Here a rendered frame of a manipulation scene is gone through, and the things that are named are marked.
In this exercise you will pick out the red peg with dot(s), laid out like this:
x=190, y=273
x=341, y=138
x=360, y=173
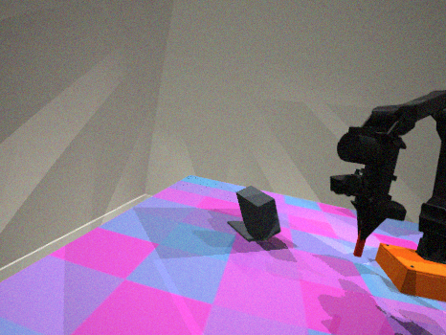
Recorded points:
x=359, y=248

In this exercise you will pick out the grey panel with hole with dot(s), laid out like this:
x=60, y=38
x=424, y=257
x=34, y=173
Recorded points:
x=260, y=215

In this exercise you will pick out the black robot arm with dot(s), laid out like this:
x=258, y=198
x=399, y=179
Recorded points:
x=376, y=142

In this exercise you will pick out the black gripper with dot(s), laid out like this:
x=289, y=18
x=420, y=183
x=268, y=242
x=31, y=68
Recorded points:
x=374, y=208

